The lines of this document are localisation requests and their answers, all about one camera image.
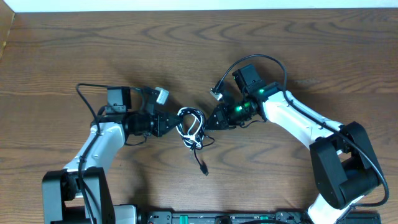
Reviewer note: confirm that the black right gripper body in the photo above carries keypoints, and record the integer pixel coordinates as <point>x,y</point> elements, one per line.
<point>233,115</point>

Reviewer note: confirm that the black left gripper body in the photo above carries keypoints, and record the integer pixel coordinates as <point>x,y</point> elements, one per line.
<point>157,123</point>

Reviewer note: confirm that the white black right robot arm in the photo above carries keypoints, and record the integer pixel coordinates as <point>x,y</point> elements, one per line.
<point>344,163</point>

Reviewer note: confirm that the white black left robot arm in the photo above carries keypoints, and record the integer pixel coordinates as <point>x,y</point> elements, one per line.
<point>79,192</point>

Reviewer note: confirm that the brown wooden side panel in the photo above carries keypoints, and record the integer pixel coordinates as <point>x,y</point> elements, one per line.
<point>6,21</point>

